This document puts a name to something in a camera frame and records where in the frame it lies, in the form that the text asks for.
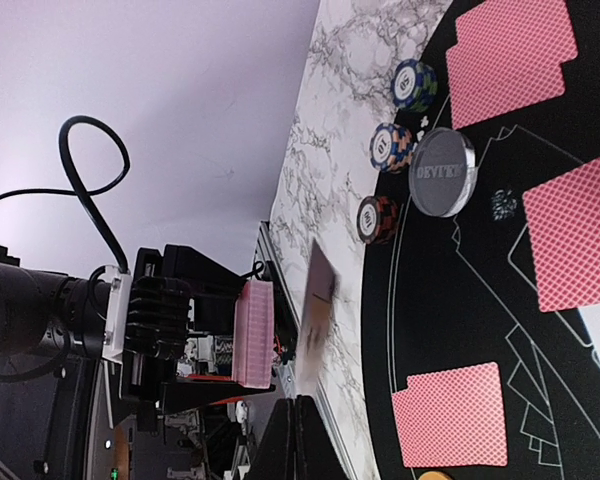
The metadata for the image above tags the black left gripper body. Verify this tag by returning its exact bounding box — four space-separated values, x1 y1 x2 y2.
105 245 275 431

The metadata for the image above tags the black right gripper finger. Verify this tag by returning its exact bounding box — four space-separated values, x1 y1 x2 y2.
245 395 347 480

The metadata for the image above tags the red playing card deck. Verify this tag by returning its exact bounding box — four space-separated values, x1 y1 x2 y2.
232 279 274 389

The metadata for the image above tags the card edge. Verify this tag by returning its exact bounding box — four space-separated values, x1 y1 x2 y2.
294 240 338 396

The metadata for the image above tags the orange big blind button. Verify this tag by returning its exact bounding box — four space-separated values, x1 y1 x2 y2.
419 468 479 480

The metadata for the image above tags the red poker chip stack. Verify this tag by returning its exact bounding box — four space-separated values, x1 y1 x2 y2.
356 196 399 245

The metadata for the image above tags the black white poker chip stack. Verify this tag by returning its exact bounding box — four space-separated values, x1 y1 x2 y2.
369 123 416 174

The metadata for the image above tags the green poker chip stack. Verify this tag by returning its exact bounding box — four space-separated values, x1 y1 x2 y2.
391 58 438 113

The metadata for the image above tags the red burn card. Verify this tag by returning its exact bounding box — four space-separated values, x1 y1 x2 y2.
523 157 600 312

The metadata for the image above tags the round black poker mat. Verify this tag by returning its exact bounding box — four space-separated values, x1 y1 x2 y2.
361 1 600 479

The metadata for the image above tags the silver dealer button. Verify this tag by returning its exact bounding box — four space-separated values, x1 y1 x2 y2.
409 127 478 218

